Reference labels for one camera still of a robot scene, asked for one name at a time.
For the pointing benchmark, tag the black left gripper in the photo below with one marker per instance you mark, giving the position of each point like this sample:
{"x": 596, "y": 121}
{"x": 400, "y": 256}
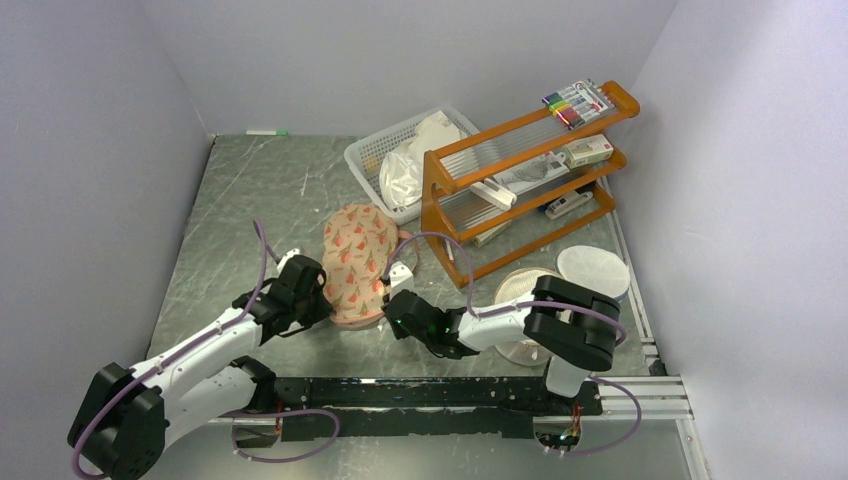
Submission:
{"x": 323, "y": 308}

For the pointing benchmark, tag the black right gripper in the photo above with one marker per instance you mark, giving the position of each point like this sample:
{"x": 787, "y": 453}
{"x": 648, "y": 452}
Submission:
{"x": 399, "y": 331}

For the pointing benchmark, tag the floral mesh laundry bag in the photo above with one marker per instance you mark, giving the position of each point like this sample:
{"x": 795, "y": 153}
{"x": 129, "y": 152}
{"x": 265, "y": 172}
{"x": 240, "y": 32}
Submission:
{"x": 358, "y": 243}

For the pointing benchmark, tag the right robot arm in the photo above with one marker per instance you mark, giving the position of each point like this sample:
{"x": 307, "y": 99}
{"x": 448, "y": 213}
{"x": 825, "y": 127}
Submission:
{"x": 578, "y": 326}

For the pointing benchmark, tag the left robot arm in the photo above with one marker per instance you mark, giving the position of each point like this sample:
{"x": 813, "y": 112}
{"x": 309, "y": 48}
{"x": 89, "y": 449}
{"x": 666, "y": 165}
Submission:
{"x": 130, "y": 416}

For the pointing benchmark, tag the white plastic bag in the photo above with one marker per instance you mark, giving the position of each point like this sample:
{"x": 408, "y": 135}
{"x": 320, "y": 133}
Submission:
{"x": 400, "y": 179}

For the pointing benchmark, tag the pink capped white marker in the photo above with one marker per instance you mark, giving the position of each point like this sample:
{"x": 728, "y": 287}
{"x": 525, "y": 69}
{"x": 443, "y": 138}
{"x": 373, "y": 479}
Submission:
{"x": 449, "y": 251}

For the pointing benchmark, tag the flat box under rack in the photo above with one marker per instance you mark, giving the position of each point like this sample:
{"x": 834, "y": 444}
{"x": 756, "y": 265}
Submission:
{"x": 486, "y": 236}

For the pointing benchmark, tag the orange wooden shelf rack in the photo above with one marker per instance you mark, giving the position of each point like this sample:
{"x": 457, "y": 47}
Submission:
{"x": 450, "y": 211}

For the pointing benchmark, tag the white plastic basket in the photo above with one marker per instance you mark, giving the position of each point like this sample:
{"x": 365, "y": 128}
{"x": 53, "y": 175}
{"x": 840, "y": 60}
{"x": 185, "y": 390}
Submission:
{"x": 364, "y": 157}

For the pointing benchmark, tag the green capped white marker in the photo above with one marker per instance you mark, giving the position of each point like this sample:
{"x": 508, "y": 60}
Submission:
{"x": 269, "y": 133}

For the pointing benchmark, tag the cream cloth in basket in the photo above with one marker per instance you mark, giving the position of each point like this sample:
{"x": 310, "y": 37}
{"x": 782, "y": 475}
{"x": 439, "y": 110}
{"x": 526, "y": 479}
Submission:
{"x": 435, "y": 131}

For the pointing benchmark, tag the white mesh round lid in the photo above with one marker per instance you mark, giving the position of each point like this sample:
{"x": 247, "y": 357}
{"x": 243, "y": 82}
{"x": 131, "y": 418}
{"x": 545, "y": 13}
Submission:
{"x": 596, "y": 269}

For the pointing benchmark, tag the white black stapler bottom shelf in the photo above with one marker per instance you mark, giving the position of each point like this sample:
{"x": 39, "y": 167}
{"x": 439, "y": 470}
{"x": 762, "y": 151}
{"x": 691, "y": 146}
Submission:
{"x": 567, "y": 203}

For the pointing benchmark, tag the clear packaged item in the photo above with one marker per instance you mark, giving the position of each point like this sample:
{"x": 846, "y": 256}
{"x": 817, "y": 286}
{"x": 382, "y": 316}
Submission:
{"x": 533, "y": 173}

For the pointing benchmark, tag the white green small box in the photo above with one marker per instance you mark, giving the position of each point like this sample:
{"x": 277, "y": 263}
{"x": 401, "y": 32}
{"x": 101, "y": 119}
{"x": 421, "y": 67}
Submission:
{"x": 588, "y": 151}

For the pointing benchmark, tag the pack of coloured markers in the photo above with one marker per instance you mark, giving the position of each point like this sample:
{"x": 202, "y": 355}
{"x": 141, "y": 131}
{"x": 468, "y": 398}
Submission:
{"x": 579, "y": 103}

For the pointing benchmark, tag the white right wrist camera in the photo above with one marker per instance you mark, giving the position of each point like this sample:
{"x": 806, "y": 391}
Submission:
{"x": 401, "y": 278}

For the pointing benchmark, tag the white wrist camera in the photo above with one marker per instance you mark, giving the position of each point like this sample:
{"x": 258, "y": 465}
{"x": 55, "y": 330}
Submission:
{"x": 401, "y": 278}
{"x": 280, "y": 264}

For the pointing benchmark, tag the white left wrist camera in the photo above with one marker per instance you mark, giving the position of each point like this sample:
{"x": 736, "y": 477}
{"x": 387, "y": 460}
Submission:
{"x": 280, "y": 264}

